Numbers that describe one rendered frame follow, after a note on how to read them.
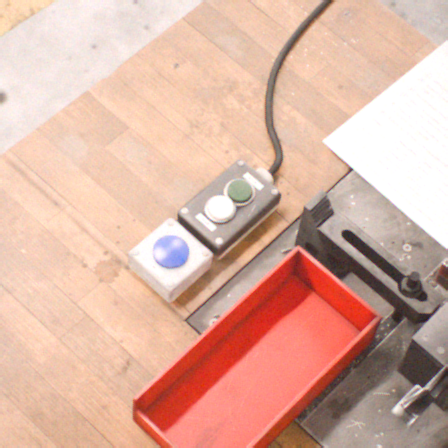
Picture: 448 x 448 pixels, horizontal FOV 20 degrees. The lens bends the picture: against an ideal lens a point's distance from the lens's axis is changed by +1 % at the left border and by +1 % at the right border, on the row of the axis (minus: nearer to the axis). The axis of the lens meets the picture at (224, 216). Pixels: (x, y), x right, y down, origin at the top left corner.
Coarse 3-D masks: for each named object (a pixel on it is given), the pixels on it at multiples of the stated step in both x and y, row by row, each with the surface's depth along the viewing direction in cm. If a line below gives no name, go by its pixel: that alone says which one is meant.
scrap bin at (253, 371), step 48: (288, 288) 138; (336, 288) 134; (240, 336) 135; (288, 336) 135; (336, 336) 136; (192, 384) 132; (240, 384) 132; (288, 384) 132; (192, 432) 129; (240, 432) 129
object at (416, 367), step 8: (408, 352) 130; (416, 352) 129; (408, 360) 131; (416, 360) 130; (424, 360) 128; (400, 368) 133; (408, 368) 132; (416, 368) 131; (424, 368) 130; (432, 368) 128; (440, 368) 127; (408, 376) 133; (416, 376) 132; (424, 376) 131; (432, 376) 129; (416, 384) 133; (424, 384) 132; (440, 400) 131; (440, 408) 133
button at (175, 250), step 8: (160, 240) 136; (168, 240) 136; (176, 240) 136; (160, 248) 136; (168, 248) 136; (176, 248) 136; (184, 248) 136; (160, 256) 135; (168, 256) 135; (176, 256) 135; (184, 256) 136; (160, 264) 135; (168, 264) 135; (176, 264) 135
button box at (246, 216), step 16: (288, 48) 155; (272, 80) 152; (272, 96) 151; (272, 128) 148; (240, 160) 143; (224, 176) 142; (240, 176) 142; (256, 176) 142; (208, 192) 141; (224, 192) 141; (256, 192) 141; (272, 192) 141; (192, 208) 140; (240, 208) 140; (256, 208) 140; (272, 208) 142; (192, 224) 139; (208, 224) 139; (224, 224) 139; (240, 224) 139; (256, 224) 142; (208, 240) 138; (224, 240) 138; (240, 240) 141
